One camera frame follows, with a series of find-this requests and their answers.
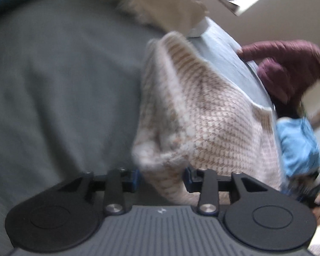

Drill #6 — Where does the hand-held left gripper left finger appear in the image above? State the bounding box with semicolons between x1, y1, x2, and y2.
57;167;140;215

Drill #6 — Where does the beige coat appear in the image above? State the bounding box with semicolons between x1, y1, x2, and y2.
93;0;210;34

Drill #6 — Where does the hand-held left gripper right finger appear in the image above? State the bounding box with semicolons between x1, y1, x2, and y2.
183;167;267;216

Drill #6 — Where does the houndstooth knit garment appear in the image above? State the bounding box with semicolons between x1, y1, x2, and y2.
132;31;286;206

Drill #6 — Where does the light blue garment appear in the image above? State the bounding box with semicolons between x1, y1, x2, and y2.
277;117;320;178

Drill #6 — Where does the white garment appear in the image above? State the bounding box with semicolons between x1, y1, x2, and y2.
188;17;210;38

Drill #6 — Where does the grey bed blanket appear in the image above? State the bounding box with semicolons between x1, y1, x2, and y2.
0;0;278;256

